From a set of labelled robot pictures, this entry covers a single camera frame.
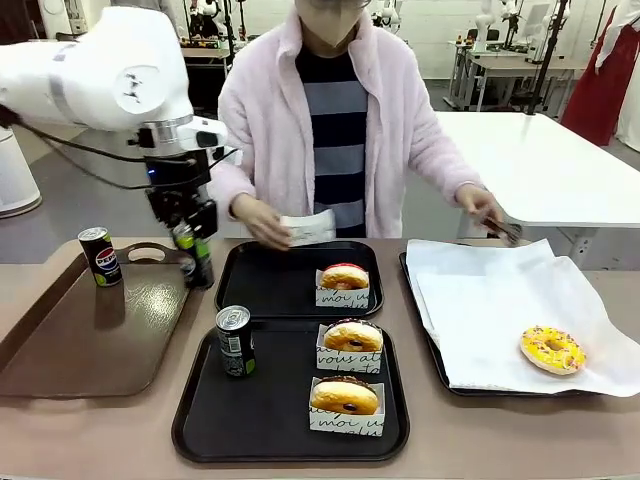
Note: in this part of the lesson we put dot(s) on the yellow sprinkled donut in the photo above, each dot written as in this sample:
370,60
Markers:
537,345

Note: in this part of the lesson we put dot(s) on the person in pink fleece jacket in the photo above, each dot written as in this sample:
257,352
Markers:
270,110

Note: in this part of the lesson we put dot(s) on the person's right forearm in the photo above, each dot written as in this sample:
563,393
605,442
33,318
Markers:
230,185

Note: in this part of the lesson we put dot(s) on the dark brown tongs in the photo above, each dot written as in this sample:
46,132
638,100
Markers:
505,231

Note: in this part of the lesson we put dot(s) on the white table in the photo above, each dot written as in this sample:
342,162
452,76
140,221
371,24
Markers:
540,165

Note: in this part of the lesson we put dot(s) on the large black plastic tray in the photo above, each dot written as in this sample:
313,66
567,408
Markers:
280,420

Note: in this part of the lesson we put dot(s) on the black tripod pole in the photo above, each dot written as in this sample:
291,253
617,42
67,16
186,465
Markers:
547,60

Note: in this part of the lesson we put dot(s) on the background tables with equipment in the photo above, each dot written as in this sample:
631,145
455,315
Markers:
500,65

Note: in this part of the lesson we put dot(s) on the brown plastic tray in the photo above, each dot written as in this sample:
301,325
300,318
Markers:
90,340

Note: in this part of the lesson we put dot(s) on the person's left forearm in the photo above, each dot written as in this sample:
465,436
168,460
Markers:
445,175

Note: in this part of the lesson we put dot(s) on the black tray under paper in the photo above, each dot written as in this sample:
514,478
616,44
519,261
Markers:
440,370

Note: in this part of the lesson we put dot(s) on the small black plastic tray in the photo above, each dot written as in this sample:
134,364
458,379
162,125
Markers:
265,285

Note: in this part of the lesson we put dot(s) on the background work desk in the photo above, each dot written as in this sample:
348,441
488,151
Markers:
205,52

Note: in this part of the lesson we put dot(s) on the person's left hand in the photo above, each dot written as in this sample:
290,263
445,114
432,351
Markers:
477,200

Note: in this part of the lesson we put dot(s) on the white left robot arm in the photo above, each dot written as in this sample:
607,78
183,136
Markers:
100,65

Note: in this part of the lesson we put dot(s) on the white paper sheet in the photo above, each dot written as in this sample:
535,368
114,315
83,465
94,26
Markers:
490,310

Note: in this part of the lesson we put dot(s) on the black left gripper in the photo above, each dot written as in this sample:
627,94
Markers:
177,200

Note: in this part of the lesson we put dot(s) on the red dress on mannequin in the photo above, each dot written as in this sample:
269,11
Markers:
605,75

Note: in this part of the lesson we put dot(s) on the beige face mask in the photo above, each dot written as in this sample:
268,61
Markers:
332,22

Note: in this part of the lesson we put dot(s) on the person's right hand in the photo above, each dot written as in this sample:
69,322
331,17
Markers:
260,220

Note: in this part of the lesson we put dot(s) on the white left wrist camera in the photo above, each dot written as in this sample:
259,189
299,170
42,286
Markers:
227,154

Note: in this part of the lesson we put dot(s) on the white cylindrical air purifier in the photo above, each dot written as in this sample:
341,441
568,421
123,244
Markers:
15,175

